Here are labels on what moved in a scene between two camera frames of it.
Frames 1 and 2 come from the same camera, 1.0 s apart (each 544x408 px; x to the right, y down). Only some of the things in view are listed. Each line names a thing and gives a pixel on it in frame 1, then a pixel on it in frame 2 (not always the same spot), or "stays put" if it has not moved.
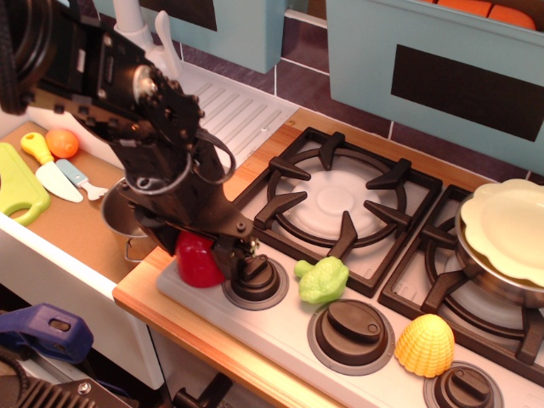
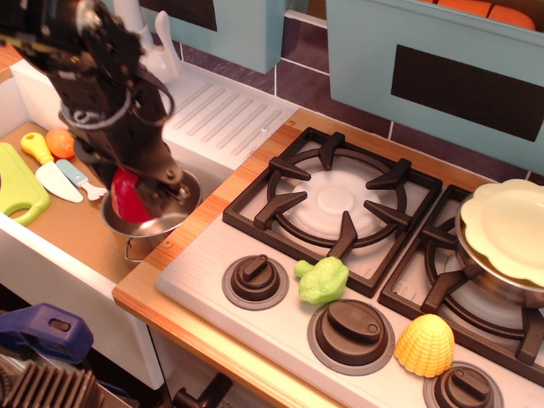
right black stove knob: (465, 385) stays put
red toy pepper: (196, 262) -> (126, 199)
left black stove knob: (257, 283) stays put
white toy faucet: (129, 25) stays put
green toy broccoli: (322, 281) stays put
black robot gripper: (178, 182) -> (124, 121)
